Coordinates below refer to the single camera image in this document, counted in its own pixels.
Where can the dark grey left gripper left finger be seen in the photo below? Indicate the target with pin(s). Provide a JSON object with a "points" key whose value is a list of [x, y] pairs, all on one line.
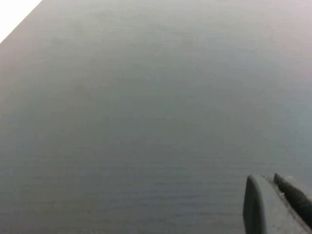
{"points": [[258, 209]]}

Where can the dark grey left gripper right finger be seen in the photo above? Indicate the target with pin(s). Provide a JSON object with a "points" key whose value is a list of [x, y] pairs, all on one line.
{"points": [[296, 198]]}

